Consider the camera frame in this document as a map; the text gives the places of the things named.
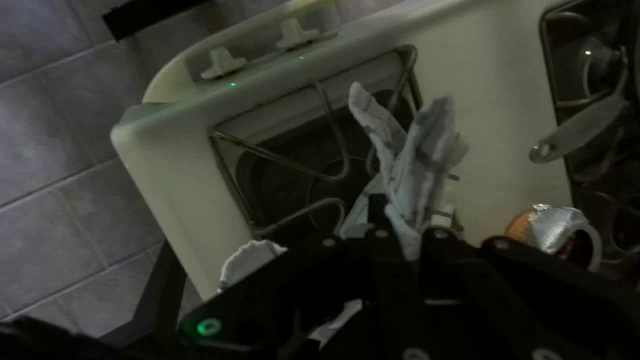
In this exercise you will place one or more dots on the white grey checkered towel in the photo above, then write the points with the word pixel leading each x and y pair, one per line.
pixel 421 152

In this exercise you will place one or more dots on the white stove knob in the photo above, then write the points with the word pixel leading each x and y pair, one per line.
pixel 223 63
pixel 296 34

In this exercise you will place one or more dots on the black stand leg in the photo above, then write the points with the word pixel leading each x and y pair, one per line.
pixel 146 20

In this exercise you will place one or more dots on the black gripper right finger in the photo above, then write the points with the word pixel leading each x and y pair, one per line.
pixel 532 301

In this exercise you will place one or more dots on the white gas stove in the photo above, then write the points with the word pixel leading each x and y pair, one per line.
pixel 492 100

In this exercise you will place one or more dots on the grey frying pan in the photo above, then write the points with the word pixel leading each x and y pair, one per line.
pixel 580 130

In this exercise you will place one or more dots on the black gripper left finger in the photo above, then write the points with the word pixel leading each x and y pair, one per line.
pixel 281 286

